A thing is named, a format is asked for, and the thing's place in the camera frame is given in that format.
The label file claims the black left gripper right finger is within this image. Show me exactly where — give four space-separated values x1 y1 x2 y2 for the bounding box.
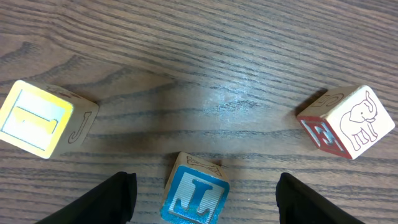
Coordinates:
275 172 364 224

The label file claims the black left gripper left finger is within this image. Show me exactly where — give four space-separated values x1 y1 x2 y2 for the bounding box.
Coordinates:
37 172 137 224

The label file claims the blue T wooden block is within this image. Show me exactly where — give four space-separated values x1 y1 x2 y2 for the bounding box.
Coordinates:
160 152 229 224

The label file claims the red C wooden block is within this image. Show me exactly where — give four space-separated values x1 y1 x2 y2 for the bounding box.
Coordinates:
297 85 396 159

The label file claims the yellow top left block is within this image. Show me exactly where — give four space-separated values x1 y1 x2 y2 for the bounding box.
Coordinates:
1 80 99 159

